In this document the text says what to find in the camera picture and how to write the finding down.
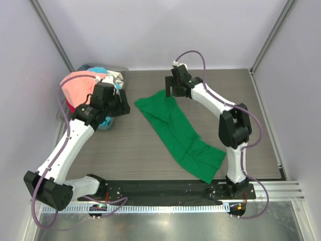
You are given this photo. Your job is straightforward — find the grey plastic bin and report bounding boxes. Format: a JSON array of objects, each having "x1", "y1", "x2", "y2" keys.
[{"x1": 56, "y1": 62, "x2": 129, "y2": 131}]

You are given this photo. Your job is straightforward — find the green t shirt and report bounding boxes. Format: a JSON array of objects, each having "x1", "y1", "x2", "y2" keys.
[{"x1": 134, "y1": 90, "x2": 226, "y2": 184}]

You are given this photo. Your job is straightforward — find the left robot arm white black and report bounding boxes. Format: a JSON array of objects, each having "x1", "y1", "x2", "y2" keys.
[{"x1": 24, "y1": 76, "x2": 130, "y2": 211}]

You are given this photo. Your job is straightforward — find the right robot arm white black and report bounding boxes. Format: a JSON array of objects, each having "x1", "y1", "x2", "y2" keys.
[{"x1": 165, "y1": 61, "x2": 252, "y2": 199}]

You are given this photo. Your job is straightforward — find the white t shirt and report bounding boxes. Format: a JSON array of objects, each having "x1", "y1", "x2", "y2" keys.
[{"x1": 107, "y1": 70, "x2": 124, "y2": 89}]

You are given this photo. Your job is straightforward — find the pink t shirt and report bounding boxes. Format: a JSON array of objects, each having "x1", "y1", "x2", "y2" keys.
[{"x1": 61, "y1": 71, "x2": 106, "y2": 108}]

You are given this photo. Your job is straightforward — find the red t shirt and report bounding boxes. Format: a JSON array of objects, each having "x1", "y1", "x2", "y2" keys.
[{"x1": 66, "y1": 99, "x2": 75, "y2": 114}]

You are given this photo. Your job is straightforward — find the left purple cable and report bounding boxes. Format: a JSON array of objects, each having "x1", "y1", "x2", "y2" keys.
[{"x1": 30, "y1": 72, "x2": 128, "y2": 228}]

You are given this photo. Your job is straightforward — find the purple cable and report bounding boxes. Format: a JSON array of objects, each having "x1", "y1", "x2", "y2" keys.
[
  {"x1": 30, "y1": 72, "x2": 128, "y2": 228},
  {"x1": 175, "y1": 50, "x2": 270, "y2": 220}
]

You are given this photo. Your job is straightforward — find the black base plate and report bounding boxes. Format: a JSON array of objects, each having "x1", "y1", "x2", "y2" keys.
[{"x1": 77, "y1": 178, "x2": 257, "y2": 201}]

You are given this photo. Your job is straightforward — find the left aluminium corner post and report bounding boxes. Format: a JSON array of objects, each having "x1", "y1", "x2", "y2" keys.
[{"x1": 29, "y1": 0, "x2": 75, "y2": 72}]

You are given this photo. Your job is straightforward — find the aluminium corner post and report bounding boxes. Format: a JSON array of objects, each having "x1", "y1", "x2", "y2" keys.
[
  {"x1": 249, "y1": 0, "x2": 295, "y2": 75},
  {"x1": 29, "y1": 0, "x2": 75, "y2": 72}
]

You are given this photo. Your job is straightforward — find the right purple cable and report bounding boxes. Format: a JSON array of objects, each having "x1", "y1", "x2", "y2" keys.
[{"x1": 175, "y1": 50, "x2": 270, "y2": 220}]

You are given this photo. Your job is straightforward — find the white slotted cable duct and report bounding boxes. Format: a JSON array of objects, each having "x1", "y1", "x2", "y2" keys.
[{"x1": 41, "y1": 203, "x2": 230, "y2": 214}]

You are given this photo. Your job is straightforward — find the right aluminium corner post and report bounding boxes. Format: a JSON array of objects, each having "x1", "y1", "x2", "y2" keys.
[{"x1": 249, "y1": 0, "x2": 295, "y2": 75}]

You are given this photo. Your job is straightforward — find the aluminium frame rail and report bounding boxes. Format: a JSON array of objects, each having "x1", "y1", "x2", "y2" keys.
[{"x1": 250, "y1": 181, "x2": 305, "y2": 201}]

